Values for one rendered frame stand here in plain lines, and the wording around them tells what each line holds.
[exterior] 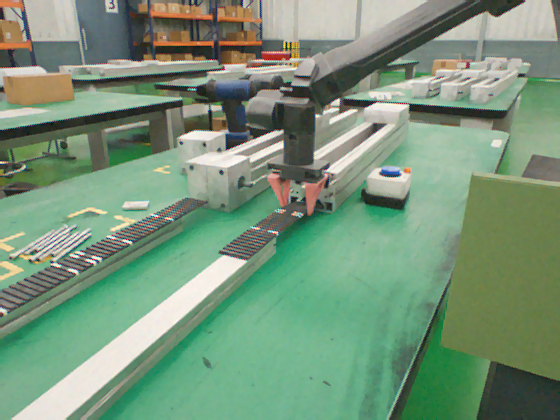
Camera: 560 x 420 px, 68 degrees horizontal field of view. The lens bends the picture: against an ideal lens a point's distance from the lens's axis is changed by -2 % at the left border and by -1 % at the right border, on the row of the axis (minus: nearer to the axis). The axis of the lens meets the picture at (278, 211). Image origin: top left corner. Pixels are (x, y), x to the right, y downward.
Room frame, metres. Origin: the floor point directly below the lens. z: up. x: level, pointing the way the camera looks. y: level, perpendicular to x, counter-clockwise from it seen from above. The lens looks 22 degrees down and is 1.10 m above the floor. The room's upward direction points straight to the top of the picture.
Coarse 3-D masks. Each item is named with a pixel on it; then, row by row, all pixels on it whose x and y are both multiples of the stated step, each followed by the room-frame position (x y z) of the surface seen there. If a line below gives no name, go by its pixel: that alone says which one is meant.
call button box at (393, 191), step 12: (372, 180) 0.83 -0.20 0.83; (384, 180) 0.82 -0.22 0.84; (396, 180) 0.81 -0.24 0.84; (408, 180) 0.83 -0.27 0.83; (372, 192) 0.82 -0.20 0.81; (384, 192) 0.81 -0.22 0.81; (396, 192) 0.80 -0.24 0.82; (408, 192) 0.85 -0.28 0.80; (372, 204) 0.82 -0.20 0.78; (384, 204) 0.81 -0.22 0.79; (396, 204) 0.80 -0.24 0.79
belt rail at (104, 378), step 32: (224, 256) 0.54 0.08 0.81; (256, 256) 0.55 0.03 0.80; (192, 288) 0.46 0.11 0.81; (224, 288) 0.47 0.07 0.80; (160, 320) 0.39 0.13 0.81; (192, 320) 0.41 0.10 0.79; (128, 352) 0.34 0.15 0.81; (160, 352) 0.36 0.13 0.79; (64, 384) 0.29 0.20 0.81; (96, 384) 0.29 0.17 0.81; (128, 384) 0.32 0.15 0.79; (32, 416) 0.26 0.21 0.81; (64, 416) 0.26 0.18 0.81; (96, 416) 0.28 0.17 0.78
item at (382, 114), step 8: (376, 104) 1.43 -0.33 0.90; (384, 104) 1.44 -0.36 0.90; (392, 104) 1.43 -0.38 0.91; (400, 104) 1.43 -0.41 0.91; (368, 112) 1.33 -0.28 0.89; (376, 112) 1.32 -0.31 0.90; (384, 112) 1.31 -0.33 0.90; (392, 112) 1.30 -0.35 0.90; (400, 112) 1.30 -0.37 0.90; (368, 120) 1.33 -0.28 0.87; (376, 120) 1.32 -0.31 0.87; (384, 120) 1.31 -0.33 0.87; (392, 120) 1.29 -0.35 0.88; (400, 120) 1.31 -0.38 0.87; (376, 128) 1.33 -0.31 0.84
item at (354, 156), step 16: (368, 128) 1.27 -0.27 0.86; (384, 128) 1.22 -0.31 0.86; (400, 128) 1.35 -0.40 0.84; (336, 144) 1.02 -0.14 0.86; (352, 144) 1.12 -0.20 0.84; (368, 144) 1.02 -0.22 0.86; (384, 144) 1.15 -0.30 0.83; (336, 160) 1.01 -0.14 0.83; (352, 160) 0.88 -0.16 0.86; (368, 160) 1.00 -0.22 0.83; (336, 176) 0.78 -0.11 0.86; (352, 176) 0.88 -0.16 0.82; (304, 192) 0.81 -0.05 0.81; (320, 192) 0.79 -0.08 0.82; (336, 192) 0.79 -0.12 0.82; (352, 192) 0.89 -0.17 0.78; (320, 208) 0.79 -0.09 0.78; (336, 208) 0.79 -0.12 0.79
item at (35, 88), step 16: (448, 64) 4.33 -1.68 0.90; (16, 80) 2.36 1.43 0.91; (32, 80) 2.40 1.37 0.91; (48, 80) 2.48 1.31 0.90; (64, 80) 2.55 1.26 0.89; (16, 96) 2.38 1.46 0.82; (32, 96) 2.39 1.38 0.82; (48, 96) 2.46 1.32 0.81; (64, 96) 2.54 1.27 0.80; (224, 128) 3.79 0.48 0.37
